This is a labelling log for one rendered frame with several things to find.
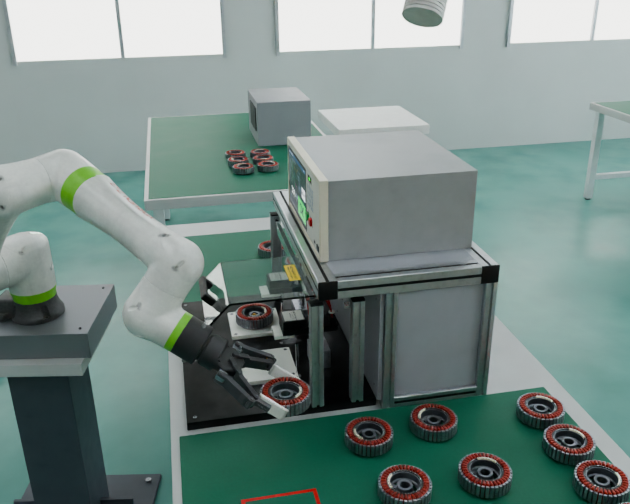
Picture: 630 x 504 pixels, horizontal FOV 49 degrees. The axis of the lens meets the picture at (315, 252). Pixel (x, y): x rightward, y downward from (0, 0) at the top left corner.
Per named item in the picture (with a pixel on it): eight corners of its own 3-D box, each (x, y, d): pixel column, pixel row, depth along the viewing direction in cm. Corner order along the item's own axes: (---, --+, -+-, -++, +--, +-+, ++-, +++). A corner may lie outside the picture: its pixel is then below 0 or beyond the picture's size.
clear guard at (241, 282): (206, 329, 160) (204, 306, 158) (200, 285, 182) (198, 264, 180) (343, 314, 166) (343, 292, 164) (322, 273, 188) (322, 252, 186)
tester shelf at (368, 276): (318, 301, 159) (318, 283, 157) (273, 205, 220) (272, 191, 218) (498, 282, 167) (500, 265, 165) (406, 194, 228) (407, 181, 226)
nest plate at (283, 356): (241, 386, 180) (241, 382, 180) (235, 356, 194) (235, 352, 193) (298, 379, 183) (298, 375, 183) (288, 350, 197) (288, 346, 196)
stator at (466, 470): (509, 505, 143) (511, 491, 142) (454, 494, 147) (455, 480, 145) (512, 469, 153) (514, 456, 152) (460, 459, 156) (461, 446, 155)
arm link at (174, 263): (97, 223, 170) (63, 213, 160) (121, 183, 169) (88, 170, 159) (196, 302, 154) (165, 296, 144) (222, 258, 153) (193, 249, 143)
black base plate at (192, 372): (187, 430, 167) (186, 423, 166) (179, 309, 225) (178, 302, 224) (376, 405, 176) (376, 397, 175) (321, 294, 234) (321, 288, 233)
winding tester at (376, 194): (319, 263, 167) (319, 181, 159) (288, 204, 207) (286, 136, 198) (472, 248, 174) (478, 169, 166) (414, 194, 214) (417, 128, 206)
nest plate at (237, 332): (232, 340, 202) (232, 336, 202) (227, 316, 216) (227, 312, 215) (283, 334, 205) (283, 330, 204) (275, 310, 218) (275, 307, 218)
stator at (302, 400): (254, 415, 150) (253, 401, 149) (267, 386, 160) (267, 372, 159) (304, 421, 148) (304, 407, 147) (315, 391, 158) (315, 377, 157)
